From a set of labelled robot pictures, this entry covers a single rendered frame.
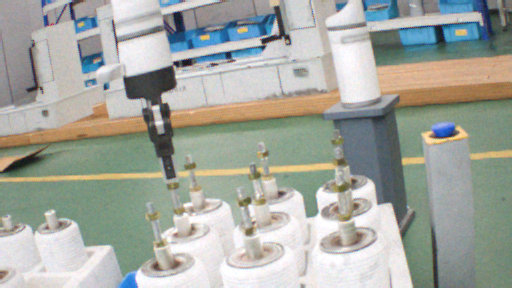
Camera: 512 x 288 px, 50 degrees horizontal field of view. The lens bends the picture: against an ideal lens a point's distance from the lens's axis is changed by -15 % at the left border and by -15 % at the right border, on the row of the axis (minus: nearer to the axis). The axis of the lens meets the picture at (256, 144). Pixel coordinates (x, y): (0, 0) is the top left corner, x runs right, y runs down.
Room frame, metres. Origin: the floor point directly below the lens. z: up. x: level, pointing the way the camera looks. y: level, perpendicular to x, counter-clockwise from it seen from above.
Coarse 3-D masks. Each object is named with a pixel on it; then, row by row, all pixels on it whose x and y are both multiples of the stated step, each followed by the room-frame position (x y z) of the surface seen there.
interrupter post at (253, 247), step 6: (258, 234) 0.72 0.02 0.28; (246, 240) 0.72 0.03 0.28; (252, 240) 0.72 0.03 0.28; (258, 240) 0.72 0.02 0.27; (246, 246) 0.72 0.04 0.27; (252, 246) 0.72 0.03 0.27; (258, 246) 0.72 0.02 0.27; (246, 252) 0.72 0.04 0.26; (252, 252) 0.72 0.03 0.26; (258, 252) 0.72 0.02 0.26; (252, 258) 0.72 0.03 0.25; (258, 258) 0.72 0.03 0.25
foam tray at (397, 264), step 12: (384, 204) 1.00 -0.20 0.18; (384, 216) 0.94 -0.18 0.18; (312, 228) 0.97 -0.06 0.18; (384, 228) 0.89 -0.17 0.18; (396, 228) 0.88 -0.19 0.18; (312, 240) 0.92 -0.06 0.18; (396, 240) 0.83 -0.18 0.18; (312, 252) 0.87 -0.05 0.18; (396, 252) 0.79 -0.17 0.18; (312, 264) 0.82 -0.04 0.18; (396, 264) 0.75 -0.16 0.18; (312, 276) 0.78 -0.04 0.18; (396, 276) 0.71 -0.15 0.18; (408, 276) 0.70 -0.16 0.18
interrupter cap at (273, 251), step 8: (240, 248) 0.76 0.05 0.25; (264, 248) 0.74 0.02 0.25; (272, 248) 0.73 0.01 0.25; (280, 248) 0.73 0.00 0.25; (232, 256) 0.73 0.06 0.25; (240, 256) 0.73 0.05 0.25; (264, 256) 0.72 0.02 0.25; (272, 256) 0.71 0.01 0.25; (280, 256) 0.70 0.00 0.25; (232, 264) 0.70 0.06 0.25; (240, 264) 0.70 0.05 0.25; (248, 264) 0.70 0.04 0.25; (256, 264) 0.69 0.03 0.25; (264, 264) 0.69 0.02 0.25
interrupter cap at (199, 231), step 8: (192, 224) 0.89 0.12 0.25; (200, 224) 0.88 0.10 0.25; (168, 232) 0.87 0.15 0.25; (176, 232) 0.87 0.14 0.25; (192, 232) 0.86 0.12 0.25; (200, 232) 0.85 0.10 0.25; (208, 232) 0.85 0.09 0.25; (168, 240) 0.84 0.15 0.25; (176, 240) 0.83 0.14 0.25; (184, 240) 0.82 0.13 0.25; (192, 240) 0.83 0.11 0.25
